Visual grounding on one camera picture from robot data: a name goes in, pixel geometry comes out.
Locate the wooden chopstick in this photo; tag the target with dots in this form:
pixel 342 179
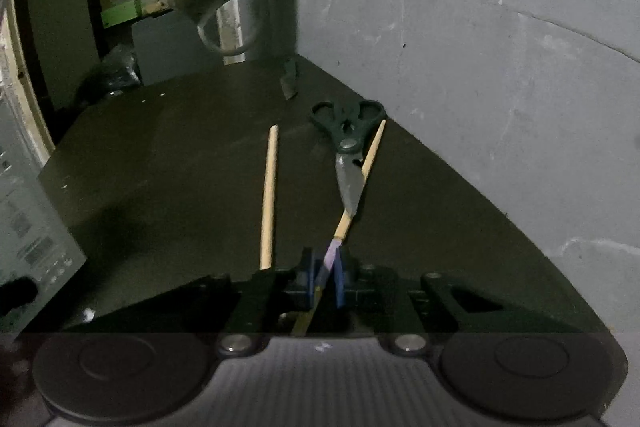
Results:
pixel 268 199
pixel 303 322

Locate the small dark knife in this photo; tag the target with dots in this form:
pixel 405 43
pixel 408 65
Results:
pixel 289 79

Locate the grey cabinet box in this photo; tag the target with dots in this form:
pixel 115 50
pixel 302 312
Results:
pixel 168 46

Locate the black handled scissors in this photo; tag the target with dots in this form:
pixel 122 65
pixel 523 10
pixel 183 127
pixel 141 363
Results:
pixel 348 126

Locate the white perforated utensil basket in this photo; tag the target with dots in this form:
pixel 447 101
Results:
pixel 38 255

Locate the green box on shelf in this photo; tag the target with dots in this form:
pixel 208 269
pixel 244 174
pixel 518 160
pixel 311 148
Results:
pixel 121 13

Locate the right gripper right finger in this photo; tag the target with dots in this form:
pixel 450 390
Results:
pixel 433 307

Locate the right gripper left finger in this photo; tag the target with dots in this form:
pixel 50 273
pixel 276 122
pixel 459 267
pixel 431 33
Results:
pixel 239 317

